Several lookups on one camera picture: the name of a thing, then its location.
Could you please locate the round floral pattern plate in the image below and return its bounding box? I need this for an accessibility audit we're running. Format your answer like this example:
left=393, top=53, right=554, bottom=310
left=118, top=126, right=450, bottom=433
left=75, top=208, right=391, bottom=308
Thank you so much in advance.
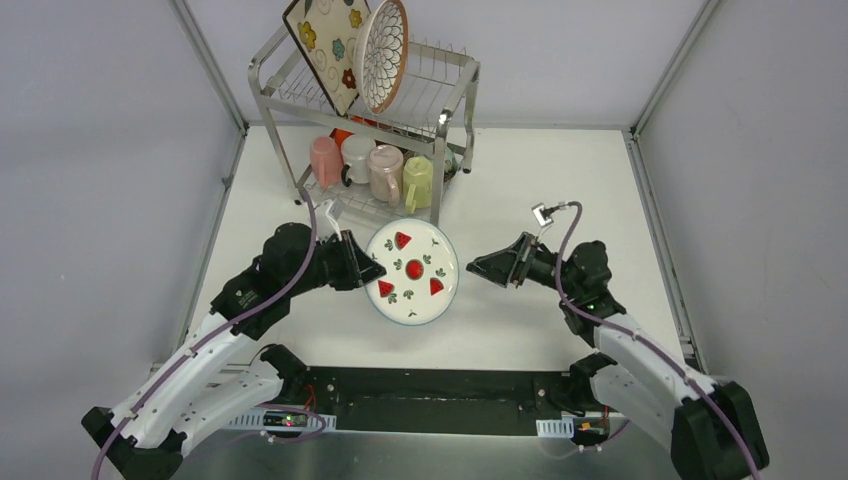
left=353, top=0, right=409, bottom=114

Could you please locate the small clear glass cup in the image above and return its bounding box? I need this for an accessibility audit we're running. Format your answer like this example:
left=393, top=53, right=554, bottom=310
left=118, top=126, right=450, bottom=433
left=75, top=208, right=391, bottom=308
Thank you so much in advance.
left=340, top=134, right=377, bottom=187

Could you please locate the translucent pink glass mug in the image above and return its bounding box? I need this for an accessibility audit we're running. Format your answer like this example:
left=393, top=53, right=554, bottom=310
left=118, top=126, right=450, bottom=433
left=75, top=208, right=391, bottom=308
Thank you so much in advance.
left=367, top=144, right=404, bottom=207

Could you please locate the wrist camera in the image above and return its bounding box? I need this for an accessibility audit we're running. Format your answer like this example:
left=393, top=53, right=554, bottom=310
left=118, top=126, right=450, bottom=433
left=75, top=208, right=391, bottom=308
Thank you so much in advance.
left=531, top=202, right=566, bottom=228
left=314, top=199, right=344, bottom=241

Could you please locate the pink ceramic mug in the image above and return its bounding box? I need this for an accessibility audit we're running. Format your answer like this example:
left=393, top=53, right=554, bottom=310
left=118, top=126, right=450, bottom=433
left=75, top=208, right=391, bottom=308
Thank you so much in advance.
left=310, top=136, right=344, bottom=189

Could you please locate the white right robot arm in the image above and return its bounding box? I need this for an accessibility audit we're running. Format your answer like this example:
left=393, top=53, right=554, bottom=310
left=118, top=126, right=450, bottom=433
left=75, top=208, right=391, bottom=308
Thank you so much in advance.
left=466, top=232, right=770, bottom=479

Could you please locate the watermelon pattern round plate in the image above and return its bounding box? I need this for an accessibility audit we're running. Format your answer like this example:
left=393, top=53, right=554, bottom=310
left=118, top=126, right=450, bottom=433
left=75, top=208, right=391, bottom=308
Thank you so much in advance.
left=365, top=218, right=460, bottom=326

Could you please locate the pale yellow ceramic mug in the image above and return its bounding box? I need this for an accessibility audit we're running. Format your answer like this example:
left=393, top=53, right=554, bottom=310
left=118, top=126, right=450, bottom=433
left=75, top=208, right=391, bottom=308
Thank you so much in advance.
left=402, top=156, right=434, bottom=214

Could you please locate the square flower pattern plate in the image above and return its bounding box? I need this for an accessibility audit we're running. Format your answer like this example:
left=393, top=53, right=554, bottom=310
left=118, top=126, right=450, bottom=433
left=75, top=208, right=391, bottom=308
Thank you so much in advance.
left=282, top=0, right=371, bottom=116

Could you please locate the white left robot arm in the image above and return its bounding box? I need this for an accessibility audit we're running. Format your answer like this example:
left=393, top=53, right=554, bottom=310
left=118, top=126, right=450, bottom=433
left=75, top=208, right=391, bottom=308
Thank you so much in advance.
left=82, top=223, right=386, bottom=479

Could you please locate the mint green ceramic bowl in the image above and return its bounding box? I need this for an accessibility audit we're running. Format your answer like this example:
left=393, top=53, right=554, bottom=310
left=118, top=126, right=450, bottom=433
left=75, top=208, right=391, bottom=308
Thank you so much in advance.
left=443, top=148, right=459, bottom=183

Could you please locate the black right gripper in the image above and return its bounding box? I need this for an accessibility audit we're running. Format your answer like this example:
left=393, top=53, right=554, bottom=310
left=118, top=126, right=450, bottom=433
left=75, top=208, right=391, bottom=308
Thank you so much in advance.
left=466, top=231, right=581, bottom=298

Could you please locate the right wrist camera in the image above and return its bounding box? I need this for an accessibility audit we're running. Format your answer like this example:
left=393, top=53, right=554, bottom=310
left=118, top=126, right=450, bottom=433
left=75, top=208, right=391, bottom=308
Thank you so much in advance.
left=531, top=202, right=566, bottom=228

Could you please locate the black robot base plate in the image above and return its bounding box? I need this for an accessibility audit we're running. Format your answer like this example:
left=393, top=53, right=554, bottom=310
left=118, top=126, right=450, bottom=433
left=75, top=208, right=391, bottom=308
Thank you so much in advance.
left=281, top=367, right=602, bottom=436

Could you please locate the stainless steel dish rack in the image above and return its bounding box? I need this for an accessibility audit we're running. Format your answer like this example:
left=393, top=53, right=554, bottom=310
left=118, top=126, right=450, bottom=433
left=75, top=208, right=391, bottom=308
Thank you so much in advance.
left=247, top=27, right=481, bottom=223

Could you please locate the orange plastic bowl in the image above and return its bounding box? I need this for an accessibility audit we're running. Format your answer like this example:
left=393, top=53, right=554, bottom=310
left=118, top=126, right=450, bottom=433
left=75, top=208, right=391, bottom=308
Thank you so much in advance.
left=330, top=116, right=377, bottom=148

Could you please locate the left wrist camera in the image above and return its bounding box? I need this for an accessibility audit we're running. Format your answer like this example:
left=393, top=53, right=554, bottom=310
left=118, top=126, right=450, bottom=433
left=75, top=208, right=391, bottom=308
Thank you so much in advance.
left=314, top=199, right=344, bottom=241

